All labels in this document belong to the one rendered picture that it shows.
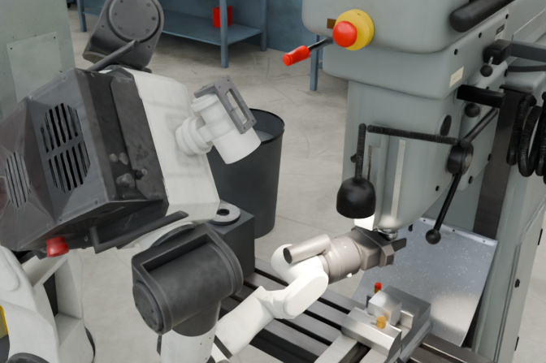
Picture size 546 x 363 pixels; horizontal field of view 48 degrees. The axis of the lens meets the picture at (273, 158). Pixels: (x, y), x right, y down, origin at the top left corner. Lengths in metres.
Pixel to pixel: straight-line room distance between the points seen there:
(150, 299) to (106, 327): 2.14
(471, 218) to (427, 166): 0.56
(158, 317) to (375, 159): 0.49
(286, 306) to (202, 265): 0.31
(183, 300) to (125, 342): 2.04
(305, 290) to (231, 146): 0.39
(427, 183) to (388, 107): 0.17
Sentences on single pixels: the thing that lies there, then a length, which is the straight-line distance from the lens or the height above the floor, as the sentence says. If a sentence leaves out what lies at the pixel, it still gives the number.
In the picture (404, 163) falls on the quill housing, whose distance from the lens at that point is 1.18.
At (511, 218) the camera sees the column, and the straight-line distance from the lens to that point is 1.72.
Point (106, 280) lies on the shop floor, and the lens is 3.33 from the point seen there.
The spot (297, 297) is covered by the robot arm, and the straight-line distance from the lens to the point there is 1.22.
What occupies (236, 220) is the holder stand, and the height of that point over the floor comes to 1.12.
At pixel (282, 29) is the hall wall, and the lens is 6.58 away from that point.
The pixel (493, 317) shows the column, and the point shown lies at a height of 0.82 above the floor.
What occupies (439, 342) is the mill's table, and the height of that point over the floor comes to 0.93.
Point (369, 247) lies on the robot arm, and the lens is 1.32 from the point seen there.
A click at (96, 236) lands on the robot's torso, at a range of 0.98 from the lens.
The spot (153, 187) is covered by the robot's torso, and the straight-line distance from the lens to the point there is 0.91.
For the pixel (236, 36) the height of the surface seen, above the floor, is 0.23.
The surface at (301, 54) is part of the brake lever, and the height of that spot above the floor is 1.71.
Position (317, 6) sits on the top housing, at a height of 1.78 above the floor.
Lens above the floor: 2.02
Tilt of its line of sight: 28 degrees down
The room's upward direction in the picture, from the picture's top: 1 degrees clockwise
